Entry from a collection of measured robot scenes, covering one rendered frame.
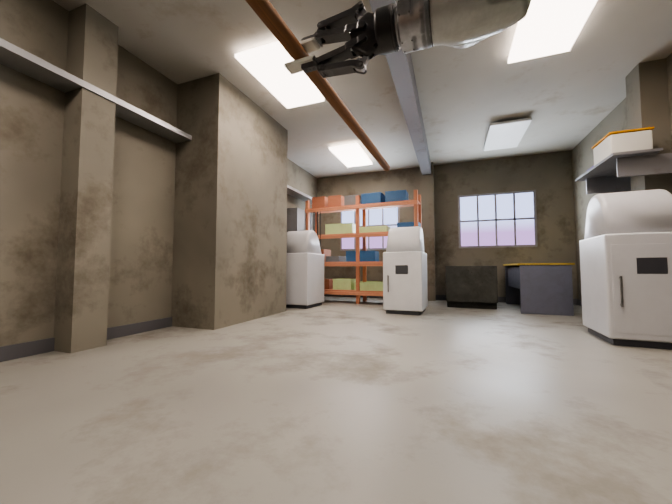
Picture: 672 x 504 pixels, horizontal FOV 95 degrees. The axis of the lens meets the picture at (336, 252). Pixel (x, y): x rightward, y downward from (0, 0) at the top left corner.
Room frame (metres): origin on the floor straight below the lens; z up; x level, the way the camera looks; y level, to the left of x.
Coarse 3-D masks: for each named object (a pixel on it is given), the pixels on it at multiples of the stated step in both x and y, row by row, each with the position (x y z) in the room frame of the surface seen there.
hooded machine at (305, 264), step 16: (288, 240) 5.92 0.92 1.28; (304, 240) 5.77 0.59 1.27; (288, 256) 5.81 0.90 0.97; (304, 256) 5.68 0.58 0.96; (320, 256) 6.14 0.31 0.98; (288, 272) 5.81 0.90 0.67; (304, 272) 5.68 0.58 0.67; (320, 272) 6.14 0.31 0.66; (288, 288) 5.81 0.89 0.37; (304, 288) 5.68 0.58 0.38; (320, 288) 6.14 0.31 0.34; (288, 304) 5.82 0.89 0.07; (304, 304) 5.68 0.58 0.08; (320, 304) 6.24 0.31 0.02
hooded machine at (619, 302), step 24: (624, 192) 3.19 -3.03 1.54; (648, 192) 3.08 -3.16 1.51; (600, 216) 3.20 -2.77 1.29; (624, 216) 3.05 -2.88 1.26; (648, 216) 2.98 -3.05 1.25; (600, 240) 3.12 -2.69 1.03; (624, 240) 2.96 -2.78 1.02; (648, 240) 2.89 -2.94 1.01; (600, 264) 3.14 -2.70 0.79; (624, 264) 2.96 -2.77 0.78; (648, 264) 2.89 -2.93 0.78; (600, 288) 3.17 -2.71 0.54; (624, 288) 2.96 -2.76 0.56; (648, 288) 2.89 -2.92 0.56; (600, 312) 3.20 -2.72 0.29; (624, 312) 2.97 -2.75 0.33; (648, 312) 2.90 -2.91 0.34; (600, 336) 3.34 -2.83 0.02; (624, 336) 2.97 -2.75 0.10; (648, 336) 2.90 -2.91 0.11
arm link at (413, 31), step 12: (408, 0) 0.50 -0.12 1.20; (420, 0) 0.49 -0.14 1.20; (396, 12) 0.52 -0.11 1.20; (408, 12) 0.50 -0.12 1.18; (420, 12) 0.49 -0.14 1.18; (396, 24) 0.52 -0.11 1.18; (408, 24) 0.51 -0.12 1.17; (420, 24) 0.50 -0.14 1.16; (396, 36) 0.54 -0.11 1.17; (408, 36) 0.52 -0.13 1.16; (420, 36) 0.52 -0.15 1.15; (408, 48) 0.55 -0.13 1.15; (420, 48) 0.55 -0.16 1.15
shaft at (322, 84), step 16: (256, 0) 0.48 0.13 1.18; (272, 16) 0.51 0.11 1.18; (272, 32) 0.54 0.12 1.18; (288, 32) 0.55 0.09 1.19; (288, 48) 0.58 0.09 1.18; (320, 80) 0.69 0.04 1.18; (336, 96) 0.77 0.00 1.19; (352, 128) 0.93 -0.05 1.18; (368, 144) 1.06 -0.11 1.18; (384, 160) 1.25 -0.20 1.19
